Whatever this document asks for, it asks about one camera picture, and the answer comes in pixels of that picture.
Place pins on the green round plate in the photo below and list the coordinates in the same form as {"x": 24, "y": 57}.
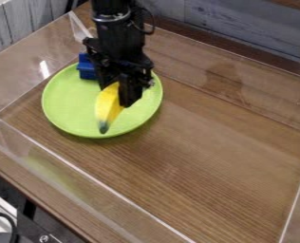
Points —
{"x": 68, "y": 103}

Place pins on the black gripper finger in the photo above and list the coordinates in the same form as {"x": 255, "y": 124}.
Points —
{"x": 108, "y": 72}
{"x": 129, "y": 89}

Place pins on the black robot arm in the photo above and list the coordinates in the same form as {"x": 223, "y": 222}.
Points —
{"x": 121, "y": 8}

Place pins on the clear acrylic enclosure wall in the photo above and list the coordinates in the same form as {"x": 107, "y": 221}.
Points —
{"x": 207, "y": 174}

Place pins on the blue plastic block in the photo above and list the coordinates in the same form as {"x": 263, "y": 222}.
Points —
{"x": 87, "y": 67}

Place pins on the black device with knob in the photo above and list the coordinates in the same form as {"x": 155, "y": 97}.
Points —
{"x": 45, "y": 231}

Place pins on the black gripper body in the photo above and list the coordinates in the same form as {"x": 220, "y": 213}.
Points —
{"x": 119, "y": 44}

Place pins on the yellow toy banana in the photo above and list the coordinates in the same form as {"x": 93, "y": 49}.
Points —
{"x": 108, "y": 107}

